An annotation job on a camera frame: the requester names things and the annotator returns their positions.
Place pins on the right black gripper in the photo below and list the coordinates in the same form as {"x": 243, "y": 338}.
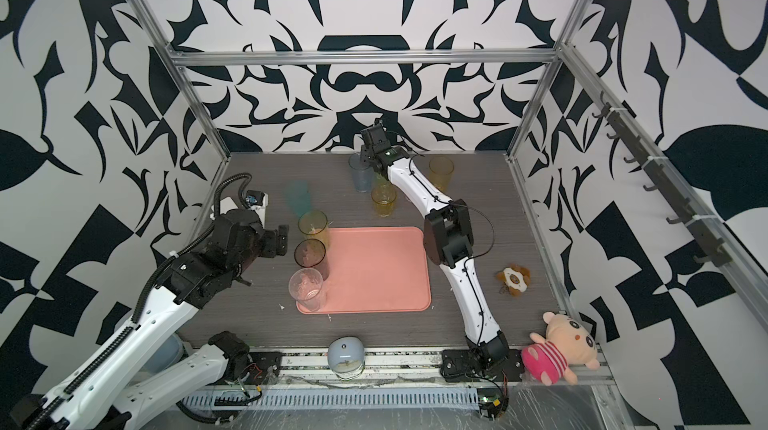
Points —
{"x": 365, "y": 154}

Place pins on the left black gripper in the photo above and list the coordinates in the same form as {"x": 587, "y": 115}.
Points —
{"x": 269, "y": 244}

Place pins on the blue tall glass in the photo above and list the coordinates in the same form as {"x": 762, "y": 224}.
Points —
{"x": 362, "y": 173}

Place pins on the orange tall glass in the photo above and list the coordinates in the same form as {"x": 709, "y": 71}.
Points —
{"x": 441, "y": 169}

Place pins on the teal frosted glass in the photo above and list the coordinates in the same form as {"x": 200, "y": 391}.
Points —
{"x": 298, "y": 197}

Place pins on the smoky grey tall glass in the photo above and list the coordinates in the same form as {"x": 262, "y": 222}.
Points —
{"x": 312, "y": 254}

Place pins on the light green tall glass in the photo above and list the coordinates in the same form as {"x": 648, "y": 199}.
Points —
{"x": 314, "y": 225}

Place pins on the clear tall glass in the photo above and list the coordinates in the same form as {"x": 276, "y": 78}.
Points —
{"x": 306, "y": 287}

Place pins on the pink plastic tray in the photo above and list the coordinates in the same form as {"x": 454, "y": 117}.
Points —
{"x": 376, "y": 270}

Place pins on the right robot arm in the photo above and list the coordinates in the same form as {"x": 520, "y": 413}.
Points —
{"x": 448, "y": 242}

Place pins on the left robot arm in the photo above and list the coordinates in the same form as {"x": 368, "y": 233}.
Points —
{"x": 99, "y": 395}

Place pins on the yellow short glass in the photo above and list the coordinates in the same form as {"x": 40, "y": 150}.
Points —
{"x": 384, "y": 199}

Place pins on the light blue container lid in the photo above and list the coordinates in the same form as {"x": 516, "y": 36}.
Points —
{"x": 168, "y": 354}

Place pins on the white round timer device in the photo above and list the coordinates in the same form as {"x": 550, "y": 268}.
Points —
{"x": 346, "y": 357}

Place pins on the brown white flower toy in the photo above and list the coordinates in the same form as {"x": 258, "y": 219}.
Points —
{"x": 515, "y": 278}

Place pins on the pink plush pig toy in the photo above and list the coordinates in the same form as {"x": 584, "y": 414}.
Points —
{"x": 566, "y": 343}

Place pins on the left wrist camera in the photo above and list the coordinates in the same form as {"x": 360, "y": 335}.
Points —
{"x": 257, "y": 201}

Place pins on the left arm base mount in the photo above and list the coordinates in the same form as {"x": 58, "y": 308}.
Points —
{"x": 249, "y": 367}

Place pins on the white slotted cable duct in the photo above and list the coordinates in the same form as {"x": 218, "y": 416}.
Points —
{"x": 338, "y": 399}

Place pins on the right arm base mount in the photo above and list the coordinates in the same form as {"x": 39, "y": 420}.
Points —
{"x": 463, "y": 366}

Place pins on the black wall hook rail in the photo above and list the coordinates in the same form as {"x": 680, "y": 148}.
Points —
{"x": 666, "y": 181}

